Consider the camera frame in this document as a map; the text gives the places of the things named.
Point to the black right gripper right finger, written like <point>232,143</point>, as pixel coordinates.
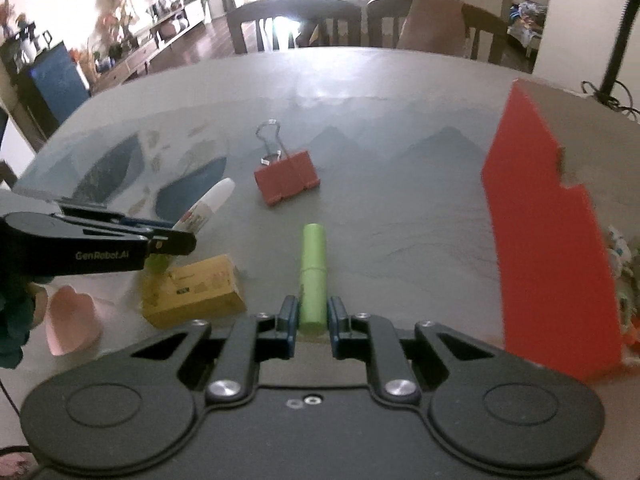
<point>373,340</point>

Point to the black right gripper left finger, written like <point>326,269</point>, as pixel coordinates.
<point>250,342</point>

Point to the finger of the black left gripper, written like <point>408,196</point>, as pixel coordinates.
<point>101,214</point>
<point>113,243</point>

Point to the white glue pen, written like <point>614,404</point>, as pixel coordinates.
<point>203,209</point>

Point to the green cylindrical tube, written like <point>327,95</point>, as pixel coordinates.
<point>312,281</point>

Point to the yellow cardboard box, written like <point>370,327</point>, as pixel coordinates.
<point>210,288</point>

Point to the pink heart-shaped dish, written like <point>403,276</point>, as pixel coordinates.
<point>72,323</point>

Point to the red binder clip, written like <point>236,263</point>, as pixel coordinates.
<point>283,174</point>

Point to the white tv cabinet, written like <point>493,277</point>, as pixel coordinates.
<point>133,56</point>

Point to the patterned table mat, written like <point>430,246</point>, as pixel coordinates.
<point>400,196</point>

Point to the red white storage box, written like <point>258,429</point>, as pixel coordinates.
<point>561,179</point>

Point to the wooden dining chair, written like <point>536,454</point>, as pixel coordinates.
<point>273,25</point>

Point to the wooden chair with pink cloth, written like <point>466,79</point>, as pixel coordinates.
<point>447,27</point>

